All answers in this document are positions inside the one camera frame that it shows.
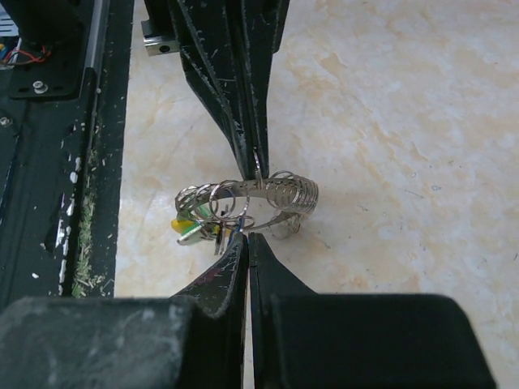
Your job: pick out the large keyring with rings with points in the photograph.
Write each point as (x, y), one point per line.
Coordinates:
(215, 212)

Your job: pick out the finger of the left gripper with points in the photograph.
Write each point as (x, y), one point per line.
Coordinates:
(206, 33)
(256, 29)

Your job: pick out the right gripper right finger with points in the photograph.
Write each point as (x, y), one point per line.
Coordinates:
(304, 339)

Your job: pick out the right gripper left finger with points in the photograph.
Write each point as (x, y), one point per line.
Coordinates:
(194, 339)

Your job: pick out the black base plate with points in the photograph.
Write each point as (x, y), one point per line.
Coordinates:
(64, 82)

